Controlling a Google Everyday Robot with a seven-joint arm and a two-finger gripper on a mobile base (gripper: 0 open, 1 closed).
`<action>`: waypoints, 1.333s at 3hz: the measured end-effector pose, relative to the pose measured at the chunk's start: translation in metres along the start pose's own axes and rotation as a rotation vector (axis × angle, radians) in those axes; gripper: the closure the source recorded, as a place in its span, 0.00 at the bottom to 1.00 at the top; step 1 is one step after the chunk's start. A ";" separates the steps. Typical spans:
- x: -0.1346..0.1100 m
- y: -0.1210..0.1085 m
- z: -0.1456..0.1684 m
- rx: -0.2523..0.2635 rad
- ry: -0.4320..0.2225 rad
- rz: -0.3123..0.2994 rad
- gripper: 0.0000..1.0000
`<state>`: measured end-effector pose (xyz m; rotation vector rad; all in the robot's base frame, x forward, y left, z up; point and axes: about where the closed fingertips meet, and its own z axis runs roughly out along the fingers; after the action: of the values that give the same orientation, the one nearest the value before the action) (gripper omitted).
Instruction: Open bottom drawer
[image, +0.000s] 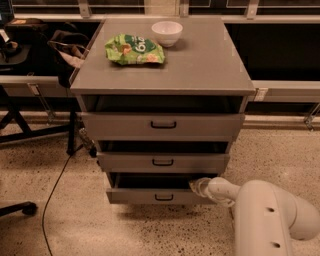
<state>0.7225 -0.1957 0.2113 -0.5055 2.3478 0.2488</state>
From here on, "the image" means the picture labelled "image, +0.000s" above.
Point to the black table frame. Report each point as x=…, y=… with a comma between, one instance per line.
x=13, y=113

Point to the white bowl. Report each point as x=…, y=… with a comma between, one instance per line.
x=167, y=33

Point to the grey bottom drawer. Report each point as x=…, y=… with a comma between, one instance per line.
x=153, y=188

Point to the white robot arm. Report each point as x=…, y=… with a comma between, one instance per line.
x=266, y=218

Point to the green snack bag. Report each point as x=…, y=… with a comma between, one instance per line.
x=125, y=49

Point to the grey drawer cabinet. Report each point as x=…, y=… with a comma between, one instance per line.
x=202, y=74

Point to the grey middle drawer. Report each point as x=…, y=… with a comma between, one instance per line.
x=163, y=162

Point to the grey top drawer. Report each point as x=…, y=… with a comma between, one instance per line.
x=162, y=127

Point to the black chair base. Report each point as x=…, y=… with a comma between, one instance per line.
x=27, y=208

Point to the grey drawer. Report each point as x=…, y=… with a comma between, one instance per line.
x=163, y=162
x=162, y=127
x=153, y=188

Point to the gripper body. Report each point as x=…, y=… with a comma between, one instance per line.
x=204, y=189

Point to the dark bag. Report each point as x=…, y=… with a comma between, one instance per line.
x=69, y=49

